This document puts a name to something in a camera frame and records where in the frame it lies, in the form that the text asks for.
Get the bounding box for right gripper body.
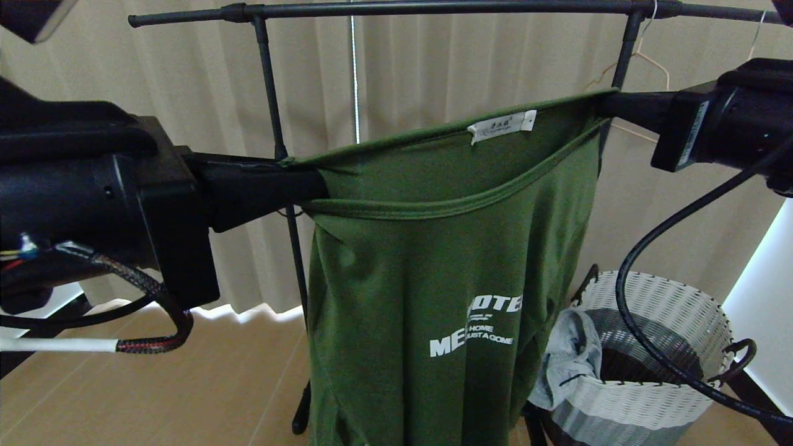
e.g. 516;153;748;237
651;81;793;180

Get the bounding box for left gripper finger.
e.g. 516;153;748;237
183;147;295;171
204;166;329;233

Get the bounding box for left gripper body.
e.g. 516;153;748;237
0;116;221;309

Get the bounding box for pink clothes hanger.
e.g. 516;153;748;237
585;12;671;144
748;11;767;61

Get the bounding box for green printed t-shirt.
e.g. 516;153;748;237
282;89;620;446

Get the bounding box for black clothes rack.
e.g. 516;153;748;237
128;0;784;446

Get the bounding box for white laundry basket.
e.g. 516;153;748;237
548;265;758;446

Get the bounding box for beige curtain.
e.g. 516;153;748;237
0;0;793;313

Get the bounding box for pale grey shorts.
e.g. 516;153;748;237
528;308;603;411

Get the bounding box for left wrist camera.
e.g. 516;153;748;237
0;77;159;163

